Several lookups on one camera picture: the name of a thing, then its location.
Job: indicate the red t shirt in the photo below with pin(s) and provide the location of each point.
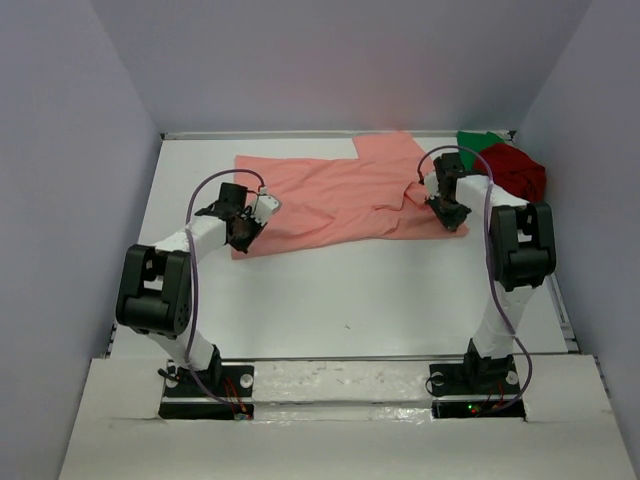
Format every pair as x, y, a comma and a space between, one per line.
516, 172

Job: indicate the white foam front panel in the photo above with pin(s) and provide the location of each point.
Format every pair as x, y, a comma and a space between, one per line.
346, 420

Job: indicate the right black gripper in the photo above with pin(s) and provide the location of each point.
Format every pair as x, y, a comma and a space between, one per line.
450, 222

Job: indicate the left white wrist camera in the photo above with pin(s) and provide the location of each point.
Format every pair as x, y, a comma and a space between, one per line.
264, 206

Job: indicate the pink t shirt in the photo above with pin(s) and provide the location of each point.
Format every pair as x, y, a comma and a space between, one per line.
325, 202

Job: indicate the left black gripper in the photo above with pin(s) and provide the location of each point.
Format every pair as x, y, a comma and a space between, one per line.
256, 228

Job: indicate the aluminium back table rail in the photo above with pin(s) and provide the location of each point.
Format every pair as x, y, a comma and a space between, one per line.
312, 134

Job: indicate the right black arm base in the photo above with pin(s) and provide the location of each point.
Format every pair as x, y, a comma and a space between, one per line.
454, 397

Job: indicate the green t shirt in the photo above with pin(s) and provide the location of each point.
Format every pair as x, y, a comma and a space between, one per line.
476, 142

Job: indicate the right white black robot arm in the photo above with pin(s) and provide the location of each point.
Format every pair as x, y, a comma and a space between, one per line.
520, 254

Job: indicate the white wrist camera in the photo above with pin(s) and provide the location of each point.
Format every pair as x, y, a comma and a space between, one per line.
264, 206
430, 183

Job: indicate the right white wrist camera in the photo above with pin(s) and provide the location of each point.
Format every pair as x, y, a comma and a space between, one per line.
430, 183

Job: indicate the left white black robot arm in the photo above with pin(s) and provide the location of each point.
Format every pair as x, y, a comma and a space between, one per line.
159, 288

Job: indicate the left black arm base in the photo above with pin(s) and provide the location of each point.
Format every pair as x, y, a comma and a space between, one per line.
231, 399

